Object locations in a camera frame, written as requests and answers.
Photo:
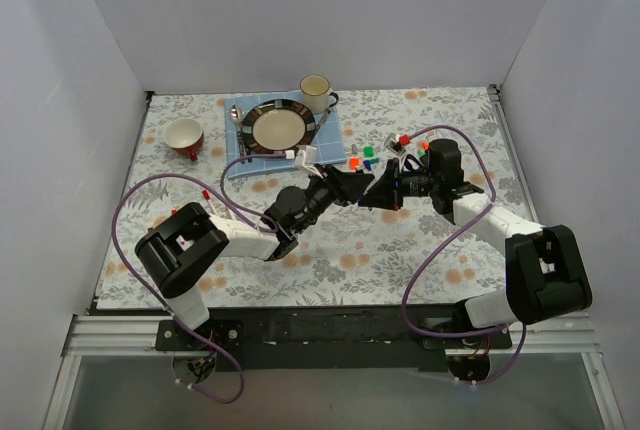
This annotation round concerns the blue checkered cloth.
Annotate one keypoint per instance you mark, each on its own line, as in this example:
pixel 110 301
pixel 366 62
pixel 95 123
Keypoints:
pixel 328 140

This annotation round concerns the dark rimmed plate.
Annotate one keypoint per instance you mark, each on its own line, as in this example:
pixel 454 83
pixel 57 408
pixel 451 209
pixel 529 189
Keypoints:
pixel 278 125

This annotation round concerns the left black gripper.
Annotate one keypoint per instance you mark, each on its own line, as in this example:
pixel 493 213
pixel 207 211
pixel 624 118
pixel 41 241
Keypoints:
pixel 331 185

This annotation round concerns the red bowl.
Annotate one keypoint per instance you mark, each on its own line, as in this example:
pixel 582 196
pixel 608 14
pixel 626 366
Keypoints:
pixel 185 137

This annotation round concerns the metal knife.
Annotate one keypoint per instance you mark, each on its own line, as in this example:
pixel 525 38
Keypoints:
pixel 324 117

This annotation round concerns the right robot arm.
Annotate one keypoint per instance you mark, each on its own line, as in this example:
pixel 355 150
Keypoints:
pixel 544 272

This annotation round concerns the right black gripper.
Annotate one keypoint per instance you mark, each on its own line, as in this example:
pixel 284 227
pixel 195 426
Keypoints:
pixel 395 185

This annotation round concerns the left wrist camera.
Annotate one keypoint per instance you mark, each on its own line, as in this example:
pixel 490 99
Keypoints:
pixel 304 159

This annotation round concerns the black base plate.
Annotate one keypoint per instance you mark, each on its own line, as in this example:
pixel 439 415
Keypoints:
pixel 321 337

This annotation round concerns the green highlighter cap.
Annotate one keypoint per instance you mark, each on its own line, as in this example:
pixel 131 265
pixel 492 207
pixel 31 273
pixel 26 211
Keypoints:
pixel 369 151

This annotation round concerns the metal spoon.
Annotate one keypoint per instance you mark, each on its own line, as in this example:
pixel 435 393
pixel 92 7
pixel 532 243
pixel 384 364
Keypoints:
pixel 236 115

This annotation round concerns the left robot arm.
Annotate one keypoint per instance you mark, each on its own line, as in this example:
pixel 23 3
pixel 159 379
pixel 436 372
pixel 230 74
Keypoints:
pixel 181 250

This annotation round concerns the aluminium frame rail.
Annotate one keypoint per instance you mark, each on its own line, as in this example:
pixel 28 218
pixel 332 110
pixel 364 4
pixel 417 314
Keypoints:
pixel 127 335

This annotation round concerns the red white pen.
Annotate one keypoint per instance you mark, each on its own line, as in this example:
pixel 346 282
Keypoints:
pixel 208 199

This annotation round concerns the floral tablecloth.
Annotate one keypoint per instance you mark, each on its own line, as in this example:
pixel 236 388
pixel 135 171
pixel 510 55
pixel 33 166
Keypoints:
pixel 351 256

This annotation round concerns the cream enamel mug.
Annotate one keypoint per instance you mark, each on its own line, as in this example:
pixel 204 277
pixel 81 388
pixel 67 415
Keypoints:
pixel 317 95

